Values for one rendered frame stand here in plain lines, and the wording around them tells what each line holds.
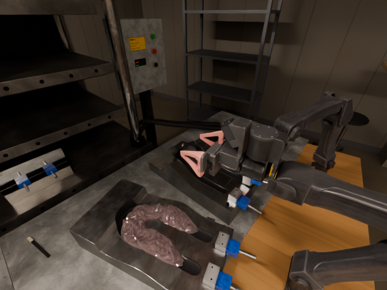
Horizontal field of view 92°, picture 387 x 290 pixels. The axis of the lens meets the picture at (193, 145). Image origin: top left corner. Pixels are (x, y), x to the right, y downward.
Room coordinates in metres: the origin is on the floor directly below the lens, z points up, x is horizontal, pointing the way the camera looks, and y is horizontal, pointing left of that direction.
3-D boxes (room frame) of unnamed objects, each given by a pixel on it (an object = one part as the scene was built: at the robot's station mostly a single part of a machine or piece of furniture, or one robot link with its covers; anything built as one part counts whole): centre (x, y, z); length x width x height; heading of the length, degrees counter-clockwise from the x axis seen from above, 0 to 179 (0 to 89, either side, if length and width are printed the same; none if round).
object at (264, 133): (0.31, -0.17, 1.24); 0.12 x 0.09 x 0.12; 57
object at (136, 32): (1.31, 0.35, 0.73); 0.30 x 0.22 x 1.47; 139
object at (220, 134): (0.43, -0.05, 1.20); 0.09 x 0.07 x 0.07; 57
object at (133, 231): (0.37, 0.13, 0.90); 0.26 x 0.18 x 0.08; 66
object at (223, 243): (0.31, -0.14, 0.85); 0.13 x 0.05 x 0.05; 66
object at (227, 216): (0.69, -0.04, 0.87); 0.50 x 0.26 x 0.14; 49
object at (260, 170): (0.33, -0.14, 1.21); 0.07 x 0.06 x 0.07; 57
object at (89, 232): (0.36, 0.13, 0.85); 0.50 x 0.26 x 0.11; 66
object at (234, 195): (0.47, -0.20, 0.89); 0.13 x 0.05 x 0.05; 49
